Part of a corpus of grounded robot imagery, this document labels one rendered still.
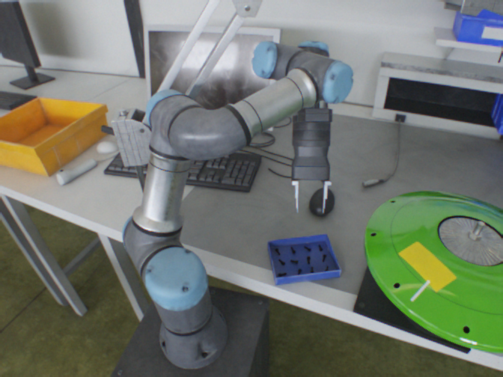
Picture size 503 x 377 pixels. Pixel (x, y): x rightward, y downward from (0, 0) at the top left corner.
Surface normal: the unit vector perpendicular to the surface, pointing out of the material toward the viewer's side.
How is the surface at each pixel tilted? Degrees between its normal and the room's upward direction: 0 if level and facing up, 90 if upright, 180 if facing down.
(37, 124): 86
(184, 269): 5
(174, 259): 5
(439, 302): 23
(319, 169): 63
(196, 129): 53
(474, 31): 99
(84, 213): 0
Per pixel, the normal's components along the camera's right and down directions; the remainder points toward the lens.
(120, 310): -0.04, -0.79
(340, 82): 0.63, 0.44
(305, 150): -0.07, 0.32
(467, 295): -0.18, -0.59
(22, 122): 0.93, 0.13
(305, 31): -0.40, 0.57
